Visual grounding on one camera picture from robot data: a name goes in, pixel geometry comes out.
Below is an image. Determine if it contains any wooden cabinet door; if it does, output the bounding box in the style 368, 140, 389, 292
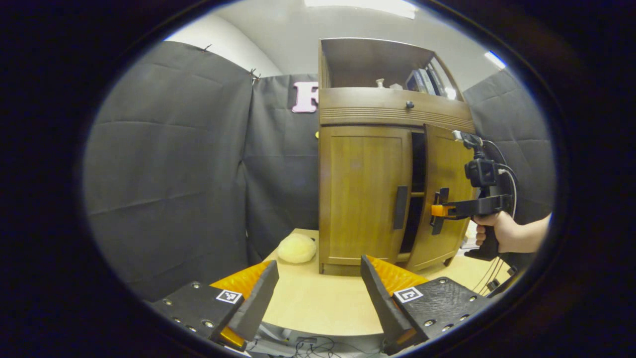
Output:
319, 125, 413, 267
405, 124, 475, 272

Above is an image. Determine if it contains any large ceiling light panel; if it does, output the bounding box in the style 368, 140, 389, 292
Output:
304, 0, 418, 19

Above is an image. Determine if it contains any small ceiling light panel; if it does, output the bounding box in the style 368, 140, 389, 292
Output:
484, 50, 507, 70

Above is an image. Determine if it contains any black backdrop cloth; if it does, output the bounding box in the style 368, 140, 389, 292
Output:
83, 41, 556, 299

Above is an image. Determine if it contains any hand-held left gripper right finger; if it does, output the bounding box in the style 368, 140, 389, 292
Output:
359, 255, 492, 355

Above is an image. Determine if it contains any brown wooden shoe cabinet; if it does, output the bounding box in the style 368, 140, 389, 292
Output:
317, 38, 477, 277

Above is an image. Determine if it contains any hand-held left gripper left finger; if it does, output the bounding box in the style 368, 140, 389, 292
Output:
152, 260, 280, 351

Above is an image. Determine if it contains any wooden cabinet drawer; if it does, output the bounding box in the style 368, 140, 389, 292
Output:
319, 88, 475, 134

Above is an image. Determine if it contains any black door handle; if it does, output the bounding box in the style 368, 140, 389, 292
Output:
430, 187, 450, 235
394, 186, 408, 230

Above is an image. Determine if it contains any pale yellow plush toy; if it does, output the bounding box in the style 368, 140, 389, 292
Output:
277, 233, 317, 264

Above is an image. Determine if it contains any black cable bundle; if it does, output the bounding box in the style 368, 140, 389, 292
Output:
293, 336, 348, 358

